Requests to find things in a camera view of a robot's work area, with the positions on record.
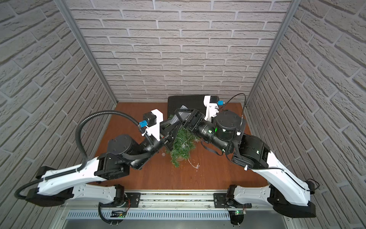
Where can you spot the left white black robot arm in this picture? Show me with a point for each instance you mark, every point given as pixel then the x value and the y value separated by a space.
pixel 56 187

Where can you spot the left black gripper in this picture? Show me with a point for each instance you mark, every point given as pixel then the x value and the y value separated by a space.
pixel 166 130

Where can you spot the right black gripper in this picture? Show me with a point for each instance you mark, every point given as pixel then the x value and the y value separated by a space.
pixel 195 115

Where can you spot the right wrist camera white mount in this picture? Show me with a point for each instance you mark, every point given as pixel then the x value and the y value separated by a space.
pixel 212 103

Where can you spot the small green christmas tree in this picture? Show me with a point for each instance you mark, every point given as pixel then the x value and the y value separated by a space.
pixel 184 144

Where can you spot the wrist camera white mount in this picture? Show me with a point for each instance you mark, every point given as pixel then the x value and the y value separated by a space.
pixel 151 122
pixel 212 103

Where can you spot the aluminium front rail frame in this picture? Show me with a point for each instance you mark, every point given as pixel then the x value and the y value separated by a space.
pixel 172 205

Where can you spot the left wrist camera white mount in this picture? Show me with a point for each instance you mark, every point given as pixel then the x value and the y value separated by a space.
pixel 151 122

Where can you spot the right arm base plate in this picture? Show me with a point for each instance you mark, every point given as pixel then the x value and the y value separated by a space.
pixel 222 201

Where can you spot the black plastic tool case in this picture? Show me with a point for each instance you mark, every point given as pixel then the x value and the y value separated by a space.
pixel 193 101

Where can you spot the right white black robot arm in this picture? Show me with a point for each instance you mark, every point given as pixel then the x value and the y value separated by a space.
pixel 286 194

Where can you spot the clear battery box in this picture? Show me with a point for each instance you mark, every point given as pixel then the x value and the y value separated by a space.
pixel 182 115

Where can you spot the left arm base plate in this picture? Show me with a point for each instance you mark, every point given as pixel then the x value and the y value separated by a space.
pixel 131 199

